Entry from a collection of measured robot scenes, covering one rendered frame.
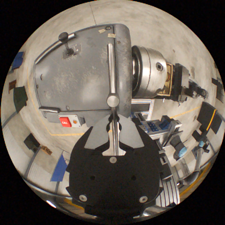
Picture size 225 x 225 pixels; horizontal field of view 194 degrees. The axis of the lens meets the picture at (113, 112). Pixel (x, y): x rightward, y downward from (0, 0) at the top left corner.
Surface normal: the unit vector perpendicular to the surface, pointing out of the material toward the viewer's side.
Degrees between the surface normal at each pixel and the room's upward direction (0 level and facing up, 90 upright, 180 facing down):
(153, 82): 20
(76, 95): 0
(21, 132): 90
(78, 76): 0
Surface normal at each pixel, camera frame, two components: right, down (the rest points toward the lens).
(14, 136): 0.98, -0.18
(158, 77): 0.00, 0.62
